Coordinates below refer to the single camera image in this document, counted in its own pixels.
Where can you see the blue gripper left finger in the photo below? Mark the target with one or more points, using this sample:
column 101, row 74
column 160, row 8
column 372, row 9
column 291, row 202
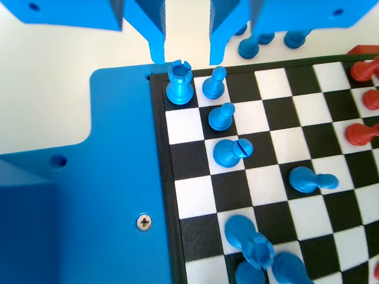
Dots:
column 74, row 13

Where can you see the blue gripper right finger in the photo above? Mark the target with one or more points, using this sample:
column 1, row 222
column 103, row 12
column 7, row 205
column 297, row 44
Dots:
column 296, row 13

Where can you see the blue chess rook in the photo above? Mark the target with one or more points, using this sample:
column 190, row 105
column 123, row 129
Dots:
column 179, row 91

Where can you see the blue chess knight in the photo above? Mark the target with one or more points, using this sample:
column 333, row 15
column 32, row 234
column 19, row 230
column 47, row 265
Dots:
column 296, row 41

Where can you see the blue chess pawn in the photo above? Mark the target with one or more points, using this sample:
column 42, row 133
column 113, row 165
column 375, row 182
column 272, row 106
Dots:
column 243, row 32
column 219, row 119
column 213, row 88
column 302, row 180
column 248, row 273

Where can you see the red chess pawn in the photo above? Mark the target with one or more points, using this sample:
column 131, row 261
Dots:
column 356, row 135
column 361, row 72
column 371, row 100

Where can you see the blue chess bishop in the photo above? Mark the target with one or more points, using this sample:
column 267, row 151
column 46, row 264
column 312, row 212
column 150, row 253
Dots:
column 225, row 154

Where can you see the blue chess queen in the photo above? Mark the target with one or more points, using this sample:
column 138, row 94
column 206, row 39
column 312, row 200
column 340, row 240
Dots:
column 287, row 267

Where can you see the black and white chessboard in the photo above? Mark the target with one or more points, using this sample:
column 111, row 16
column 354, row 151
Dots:
column 266, row 183

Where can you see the silver cross-head screw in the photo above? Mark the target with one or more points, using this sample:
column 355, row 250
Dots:
column 144, row 222

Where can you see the blue base plate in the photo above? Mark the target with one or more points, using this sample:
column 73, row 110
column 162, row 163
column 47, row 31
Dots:
column 118, row 148

